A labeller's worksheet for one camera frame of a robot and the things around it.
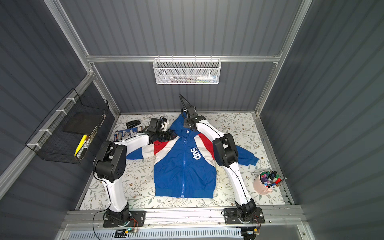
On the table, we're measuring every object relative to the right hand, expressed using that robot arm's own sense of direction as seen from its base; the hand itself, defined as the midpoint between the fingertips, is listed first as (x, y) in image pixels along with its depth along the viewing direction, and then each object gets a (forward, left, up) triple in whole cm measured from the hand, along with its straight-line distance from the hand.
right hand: (189, 121), depth 104 cm
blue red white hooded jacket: (-29, +2, -8) cm, 31 cm away
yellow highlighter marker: (-30, +51, +19) cm, 62 cm away
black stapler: (+3, +44, -6) cm, 44 cm away
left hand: (-12, +8, 0) cm, 15 cm away
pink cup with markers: (-43, -39, +5) cm, 58 cm away
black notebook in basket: (-19, +55, +21) cm, 62 cm away
